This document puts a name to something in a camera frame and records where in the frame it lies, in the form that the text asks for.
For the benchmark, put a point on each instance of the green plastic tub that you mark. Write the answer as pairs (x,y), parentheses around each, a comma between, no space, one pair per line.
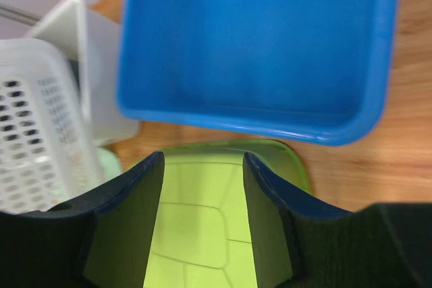
(186,223)

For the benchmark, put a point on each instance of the white plastic bin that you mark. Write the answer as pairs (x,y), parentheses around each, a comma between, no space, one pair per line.
(92,41)

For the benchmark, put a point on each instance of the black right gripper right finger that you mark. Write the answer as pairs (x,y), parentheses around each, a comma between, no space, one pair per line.
(299,240)

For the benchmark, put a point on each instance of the white perforated basket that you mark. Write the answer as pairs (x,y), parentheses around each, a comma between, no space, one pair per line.
(47,153)

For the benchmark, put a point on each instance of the blue plastic tub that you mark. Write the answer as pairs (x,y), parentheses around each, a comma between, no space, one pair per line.
(314,71)

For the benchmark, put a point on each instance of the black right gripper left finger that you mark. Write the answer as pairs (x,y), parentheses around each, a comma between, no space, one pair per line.
(84,230)

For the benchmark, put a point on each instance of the green printed cloth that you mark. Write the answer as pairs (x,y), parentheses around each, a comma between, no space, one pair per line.
(110,163)

